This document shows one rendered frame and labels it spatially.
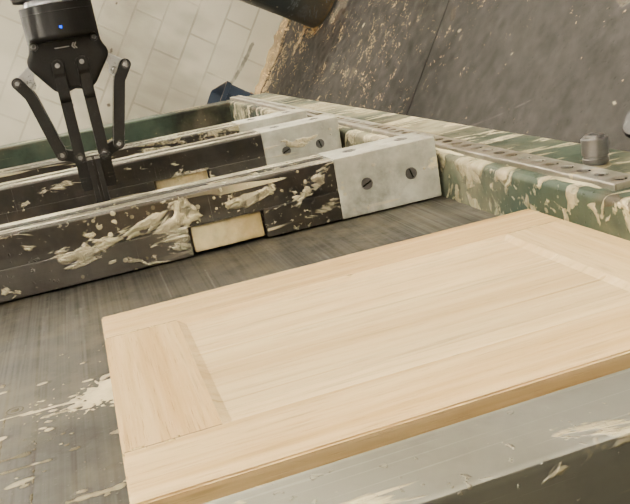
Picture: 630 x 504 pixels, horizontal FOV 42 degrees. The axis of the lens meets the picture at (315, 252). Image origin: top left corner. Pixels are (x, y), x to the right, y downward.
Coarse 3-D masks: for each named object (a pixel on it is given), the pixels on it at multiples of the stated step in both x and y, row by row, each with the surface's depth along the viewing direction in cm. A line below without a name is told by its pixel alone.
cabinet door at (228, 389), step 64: (384, 256) 72; (448, 256) 69; (512, 256) 67; (576, 256) 63; (128, 320) 67; (192, 320) 65; (256, 320) 62; (320, 320) 60; (384, 320) 58; (448, 320) 56; (512, 320) 54; (576, 320) 52; (128, 384) 54; (192, 384) 52; (256, 384) 51; (320, 384) 50; (384, 384) 48; (448, 384) 46; (512, 384) 45; (576, 384) 46; (128, 448) 45; (192, 448) 44; (256, 448) 43; (320, 448) 42
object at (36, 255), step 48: (384, 144) 95; (432, 144) 94; (192, 192) 88; (240, 192) 89; (288, 192) 91; (336, 192) 92; (384, 192) 94; (432, 192) 96; (0, 240) 83; (48, 240) 84; (96, 240) 86; (144, 240) 87; (0, 288) 84; (48, 288) 86
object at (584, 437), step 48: (624, 384) 39; (432, 432) 37; (480, 432) 37; (528, 432) 36; (576, 432) 35; (624, 432) 35; (288, 480) 36; (336, 480) 35; (384, 480) 34; (432, 480) 34; (480, 480) 33; (528, 480) 34; (576, 480) 34; (624, 480) 35
